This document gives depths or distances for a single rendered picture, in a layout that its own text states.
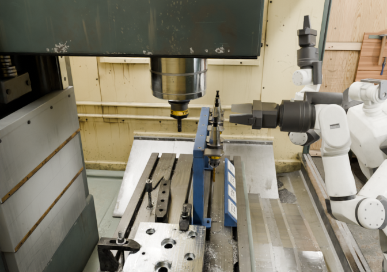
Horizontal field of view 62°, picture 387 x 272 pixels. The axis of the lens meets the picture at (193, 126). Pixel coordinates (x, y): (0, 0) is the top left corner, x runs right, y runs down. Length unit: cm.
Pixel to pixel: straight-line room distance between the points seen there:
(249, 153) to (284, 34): 72
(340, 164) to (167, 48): 53
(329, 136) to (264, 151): 119
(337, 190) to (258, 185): 101
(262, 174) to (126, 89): 97
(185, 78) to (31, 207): 60
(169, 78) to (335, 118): 43
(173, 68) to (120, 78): 123
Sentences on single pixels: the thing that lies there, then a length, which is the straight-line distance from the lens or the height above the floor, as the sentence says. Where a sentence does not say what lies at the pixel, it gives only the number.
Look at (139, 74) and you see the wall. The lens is 199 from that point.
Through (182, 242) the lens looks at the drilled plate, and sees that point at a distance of 110.
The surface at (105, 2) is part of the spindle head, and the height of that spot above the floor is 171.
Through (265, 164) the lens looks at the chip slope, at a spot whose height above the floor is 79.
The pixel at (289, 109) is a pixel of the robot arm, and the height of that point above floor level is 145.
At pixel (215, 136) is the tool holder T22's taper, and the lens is 115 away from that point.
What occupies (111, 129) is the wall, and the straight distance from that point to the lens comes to 217.
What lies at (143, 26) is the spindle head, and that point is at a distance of 77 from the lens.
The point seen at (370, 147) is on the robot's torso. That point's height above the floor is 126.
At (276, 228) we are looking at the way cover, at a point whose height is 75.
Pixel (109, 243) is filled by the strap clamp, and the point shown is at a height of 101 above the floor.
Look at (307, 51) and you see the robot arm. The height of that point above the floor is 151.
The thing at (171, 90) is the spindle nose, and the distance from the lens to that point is 83.
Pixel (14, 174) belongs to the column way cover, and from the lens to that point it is 99.
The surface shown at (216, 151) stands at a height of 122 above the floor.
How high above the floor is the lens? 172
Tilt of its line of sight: 22 degrees down
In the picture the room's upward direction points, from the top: straight up
